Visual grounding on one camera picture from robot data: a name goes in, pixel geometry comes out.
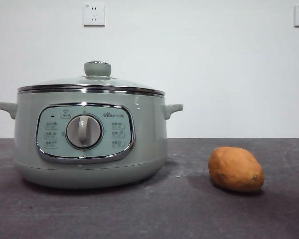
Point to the brown potato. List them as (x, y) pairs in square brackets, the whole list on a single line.
[(235, 169)]

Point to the glass lid with green knob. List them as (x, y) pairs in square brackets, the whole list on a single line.
[(97, 68)]

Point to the sage green electric cooking pot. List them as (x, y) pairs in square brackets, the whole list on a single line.
[(149, 129)]

